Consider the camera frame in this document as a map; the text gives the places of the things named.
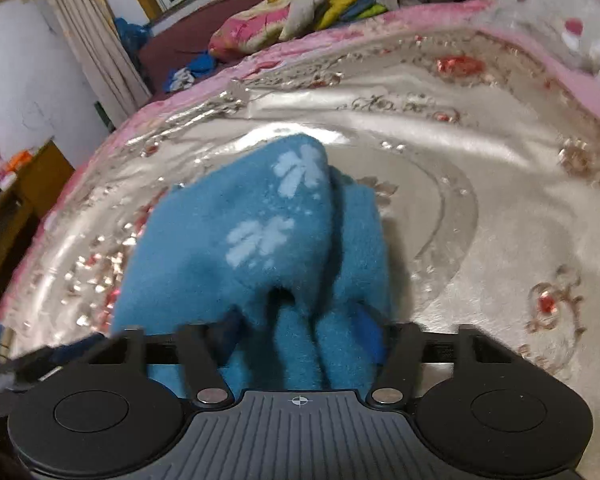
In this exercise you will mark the crumpled blue cloth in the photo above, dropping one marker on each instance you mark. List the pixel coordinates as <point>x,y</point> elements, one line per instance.
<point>200,62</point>

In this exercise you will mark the floral satin bed blanket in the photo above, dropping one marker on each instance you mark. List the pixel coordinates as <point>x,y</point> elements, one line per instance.
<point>480,185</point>

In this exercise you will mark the white plush cloth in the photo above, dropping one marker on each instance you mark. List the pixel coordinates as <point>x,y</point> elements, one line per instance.
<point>297,12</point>

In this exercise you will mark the blue sweater with white flowers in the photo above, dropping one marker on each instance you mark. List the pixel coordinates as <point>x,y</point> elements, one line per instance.
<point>260,240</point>

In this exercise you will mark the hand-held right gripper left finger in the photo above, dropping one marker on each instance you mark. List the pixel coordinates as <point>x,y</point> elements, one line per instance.
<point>200,360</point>

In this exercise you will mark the small orange object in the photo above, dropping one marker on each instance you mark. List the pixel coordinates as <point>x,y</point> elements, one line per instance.
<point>20,159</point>

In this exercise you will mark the beige curtain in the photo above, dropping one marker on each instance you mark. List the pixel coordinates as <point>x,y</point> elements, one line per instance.
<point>90,35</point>

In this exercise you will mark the dark blue folded cloth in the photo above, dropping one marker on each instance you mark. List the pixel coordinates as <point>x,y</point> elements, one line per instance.
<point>362,7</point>

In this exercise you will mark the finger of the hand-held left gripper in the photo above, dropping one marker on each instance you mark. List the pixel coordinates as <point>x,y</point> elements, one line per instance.
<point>65,355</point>

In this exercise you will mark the wooden cabinet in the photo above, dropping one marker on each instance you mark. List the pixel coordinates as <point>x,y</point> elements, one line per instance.
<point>40,175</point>

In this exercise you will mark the blue plastic bag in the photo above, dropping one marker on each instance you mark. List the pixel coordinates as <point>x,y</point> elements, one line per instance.
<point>130,35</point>

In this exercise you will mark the pink cloth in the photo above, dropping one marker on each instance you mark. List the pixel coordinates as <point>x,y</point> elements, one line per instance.
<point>580,90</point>

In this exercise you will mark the colourful floral quilt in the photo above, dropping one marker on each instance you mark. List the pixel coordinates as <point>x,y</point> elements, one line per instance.
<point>245,30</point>

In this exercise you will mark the maroon bed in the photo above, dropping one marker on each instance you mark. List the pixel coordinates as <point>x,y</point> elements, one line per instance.
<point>180,45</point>

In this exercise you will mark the white floral pillow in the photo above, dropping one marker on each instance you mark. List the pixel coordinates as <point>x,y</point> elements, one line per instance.
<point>545,5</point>

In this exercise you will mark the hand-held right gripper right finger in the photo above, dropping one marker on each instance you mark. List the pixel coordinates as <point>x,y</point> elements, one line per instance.
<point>397,355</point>

